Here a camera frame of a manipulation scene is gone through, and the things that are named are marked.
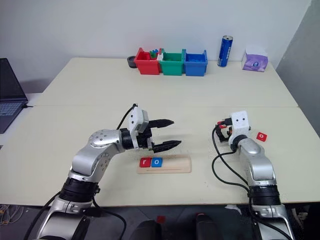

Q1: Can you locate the blue letter o block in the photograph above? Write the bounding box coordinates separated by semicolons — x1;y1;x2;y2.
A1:
150;157;164;169

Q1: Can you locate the purple tissue pack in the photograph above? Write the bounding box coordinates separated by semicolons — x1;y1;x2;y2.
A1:
241;45;270;73

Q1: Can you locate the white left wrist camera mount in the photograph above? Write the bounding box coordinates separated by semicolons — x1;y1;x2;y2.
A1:
128;105;150;149

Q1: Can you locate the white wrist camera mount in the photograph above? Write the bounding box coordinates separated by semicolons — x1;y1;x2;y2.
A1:
228;109;252;146
128;105;150;149

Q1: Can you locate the blue drink can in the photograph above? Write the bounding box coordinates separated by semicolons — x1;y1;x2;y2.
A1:
217;34;235;68

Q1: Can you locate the bundle of thin wires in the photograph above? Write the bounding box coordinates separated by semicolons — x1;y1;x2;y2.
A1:
0;203;26;226

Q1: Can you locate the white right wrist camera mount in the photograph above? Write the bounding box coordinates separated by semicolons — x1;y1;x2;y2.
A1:
228;109;252;146

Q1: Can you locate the black round holder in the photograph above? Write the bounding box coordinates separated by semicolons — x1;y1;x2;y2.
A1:
126;55;138;69

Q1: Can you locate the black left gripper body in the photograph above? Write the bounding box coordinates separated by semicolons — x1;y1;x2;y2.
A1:
138;119;156;152

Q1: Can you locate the green plastic bin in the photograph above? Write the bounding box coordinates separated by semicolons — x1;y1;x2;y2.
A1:
158;48;186;77

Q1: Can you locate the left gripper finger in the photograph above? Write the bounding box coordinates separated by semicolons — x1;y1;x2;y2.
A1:
149;118;175;130
152;140;183;154

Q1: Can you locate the red plastic bin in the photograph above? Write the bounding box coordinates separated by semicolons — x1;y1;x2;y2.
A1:
133;47;162;76

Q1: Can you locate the blue plastic bin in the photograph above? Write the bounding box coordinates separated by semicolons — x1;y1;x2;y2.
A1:
182;48;209;77

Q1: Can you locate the dark laptop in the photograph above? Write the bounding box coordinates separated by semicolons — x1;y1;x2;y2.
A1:
0;57;29;135

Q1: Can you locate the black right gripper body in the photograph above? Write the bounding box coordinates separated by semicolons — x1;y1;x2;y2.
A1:
214;118;234;144

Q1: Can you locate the red letter o block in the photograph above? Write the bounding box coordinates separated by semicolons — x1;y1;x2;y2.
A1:
255;131;268;143

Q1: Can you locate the wooden letter tray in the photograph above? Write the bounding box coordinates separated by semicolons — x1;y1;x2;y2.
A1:
136;154;193;175

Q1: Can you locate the red letter r block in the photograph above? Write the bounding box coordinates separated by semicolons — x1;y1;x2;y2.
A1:
139;156;152;169

